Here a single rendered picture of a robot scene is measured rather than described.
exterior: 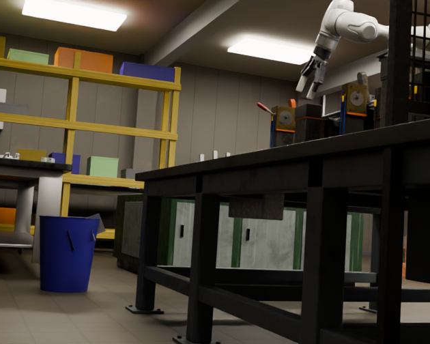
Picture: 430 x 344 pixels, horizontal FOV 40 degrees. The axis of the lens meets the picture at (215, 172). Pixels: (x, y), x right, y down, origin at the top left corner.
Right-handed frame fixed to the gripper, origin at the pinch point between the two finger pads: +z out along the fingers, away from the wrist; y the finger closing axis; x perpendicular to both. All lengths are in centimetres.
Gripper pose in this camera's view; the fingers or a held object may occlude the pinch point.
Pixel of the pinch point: (304, 92)
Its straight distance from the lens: 260.6
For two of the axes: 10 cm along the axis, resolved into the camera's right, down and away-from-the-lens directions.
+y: -2.1, -3.6, 9.1
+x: -9.1, -2.7, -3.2
